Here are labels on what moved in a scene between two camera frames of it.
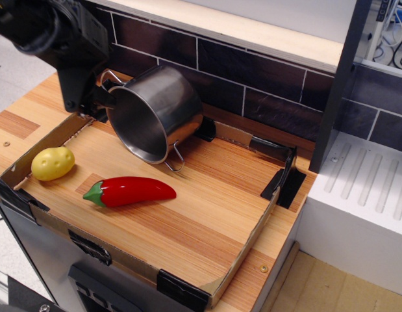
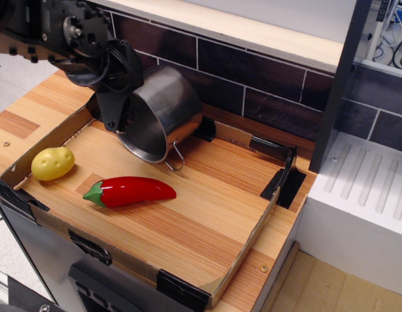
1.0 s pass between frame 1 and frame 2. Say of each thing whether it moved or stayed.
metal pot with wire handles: stayed
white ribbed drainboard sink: stayed
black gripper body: moved
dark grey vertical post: stayed
